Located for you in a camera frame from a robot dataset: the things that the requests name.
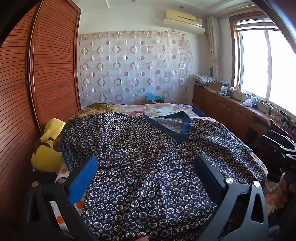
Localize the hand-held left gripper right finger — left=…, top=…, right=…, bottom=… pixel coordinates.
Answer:
left=193, top=154, right=270, bottom=241

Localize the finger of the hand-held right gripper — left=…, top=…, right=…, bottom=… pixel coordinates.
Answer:
left=279, top=145, right=296, bottom=163
left=261, top=134, right=296, bottom=153

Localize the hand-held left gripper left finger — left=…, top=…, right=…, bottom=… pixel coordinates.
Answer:
left=23, top=155, right=100, bottom=241

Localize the navy circle-patterned garment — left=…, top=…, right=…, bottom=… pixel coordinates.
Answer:
left=60, top=111, right=267, bottom=241

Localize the orange fruit print bedsheet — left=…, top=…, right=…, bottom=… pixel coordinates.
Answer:
left=50, top=148, right=269, bottom=233

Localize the person's dark floral clothing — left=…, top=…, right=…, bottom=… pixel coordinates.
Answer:
left=264, top=171, right=296, bottom=232

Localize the yellow plush toy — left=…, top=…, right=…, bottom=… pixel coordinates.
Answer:
left=31, top=118, right=67, bottom=173

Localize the long wooden cabinet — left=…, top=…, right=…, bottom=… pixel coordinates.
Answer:
left=192, top=85, right=293, bottom=149

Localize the gold patterned blanket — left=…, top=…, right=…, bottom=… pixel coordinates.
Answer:
left=77, top=103, right=117, bottom=116

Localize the wooden framed window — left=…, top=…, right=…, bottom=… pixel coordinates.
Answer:
left=229, top=11, right=296, bottom=112

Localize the pink floral bedspread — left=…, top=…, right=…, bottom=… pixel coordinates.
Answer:
left=113, top=103, right=200, bottom=120

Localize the stack of folded cloths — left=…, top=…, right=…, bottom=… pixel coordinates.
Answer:
left=194, top=74, right=216, bottom=84

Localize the blue box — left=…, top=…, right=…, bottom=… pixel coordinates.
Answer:
left=145, top=92, right=164, bottom=103

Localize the white window curtain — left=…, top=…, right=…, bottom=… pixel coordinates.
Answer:
left=206, top=15, right=221, bottom=82

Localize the sheer circle-patterned wall curtain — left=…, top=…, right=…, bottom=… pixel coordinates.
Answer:
left=77, top=31, right=193, bottom=105

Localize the wall air conditioner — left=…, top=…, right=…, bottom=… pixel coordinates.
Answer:
left=163, top=9, right=206, bottom=35

